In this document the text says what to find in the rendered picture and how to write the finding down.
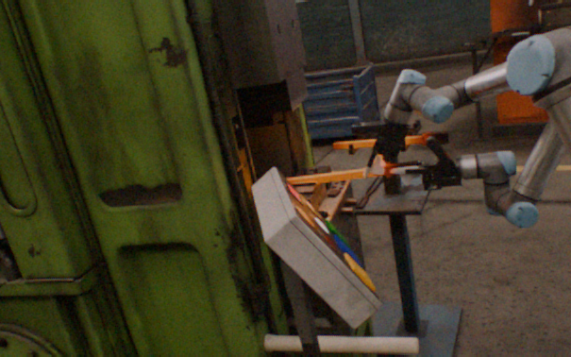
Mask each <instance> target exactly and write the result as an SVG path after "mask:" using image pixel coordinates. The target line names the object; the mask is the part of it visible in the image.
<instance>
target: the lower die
mask: <svg viewBox="0 0 571 357"><path fill-rule="evenodd" d="M292 185H293V187H294V188H295V189H296V190H297V191H298V192H299V193H300V194H301V195H302V196H304V197H305V199H306V200H307V201H308V202H309V203H310V204H311V205H312V207H313V208H314V209H315V210H316V211H317V210H318V208H319V206H320V204H321V203H322V201H324V199H325V197H326V195H327V188H326V184H325V183H318V184H316V180H315V181H314V182H304V183H293V184H292ZM318 203H319V206H318Z"/></svg>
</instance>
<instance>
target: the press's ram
mask: <svg viewBox="0 0 571 357"><path fill-rule="evenodd" d="M215 1H216V4H217V8H218V12H219V17H220V21H221V25H222V29H223V33H224V38H225V43H226V47H227V54H228V58H229V62H230V67H231V72H232V75H233V80H234V84H235V88H236V89H241V88H249V87H255V86H261V85H267V84H274V83H279V82H281V81H282V80H284V79H286V78H287V77H290V76H291V75H293V74H294V73H295V72H297V71H298V69H300V68H301V67H303V66H304V65H306V64H307V62H306V57H305V51H304V46H303V41H302V36H301V29H300V24H299V19H298V14H297V8H296V3H295V0H215Z"/></svg>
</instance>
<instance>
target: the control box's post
mask: <svg viewBox="0 0 571 357"><path fill-rule="evenodd" d="M291 301H292V305H293V309H294V317H295V322H296V326H297V330H298V335H299V339H300V343H301V345H302V349H303V353H304V357H323V356H321V351H320V348H319V343H318V338H317V330H316V326H315V321H314V316H313V312H312V307H311V299H310V295H309V294H308V295H307V297H306V299H291Z"/></svg>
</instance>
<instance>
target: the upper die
mask: <svg viewBox="0 0 571 357"><path fill-rule="evenodd" d="M236 93H237V96H238V101H239V105H240V110H241V115H242V117H248V116H255V115H263V114H269V113H277V112H284V111H293V110H294V109H295V107H296V106H297V105H298V104H299V103H300V102H301V101H302V100H304V99H305V98H306V97H307V96H308V89H307V84H306V79H305V74H304V68H303V67H301V68H300V69H298V71H297V72H295V73H294V74H293V75H291V76H289V77H287V78H286V79H284V80H282V81H281V82H279V83H274V84H267V85H261V86H255V87H249V88H241V89H236Z"/></svg>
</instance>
